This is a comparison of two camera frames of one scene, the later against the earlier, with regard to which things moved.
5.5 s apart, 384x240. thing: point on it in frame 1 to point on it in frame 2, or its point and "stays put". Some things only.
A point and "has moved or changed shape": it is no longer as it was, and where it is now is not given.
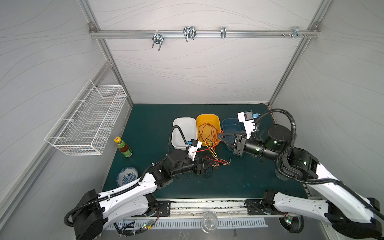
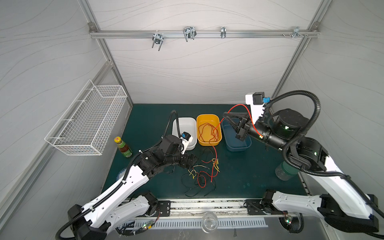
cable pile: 212,158 has moved or changed shape
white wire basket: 84,127 stays put
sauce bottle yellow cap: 123,147 stays put
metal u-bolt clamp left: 157,38 stays put
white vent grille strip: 139,224 stays put
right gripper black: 238,145 to 246,129
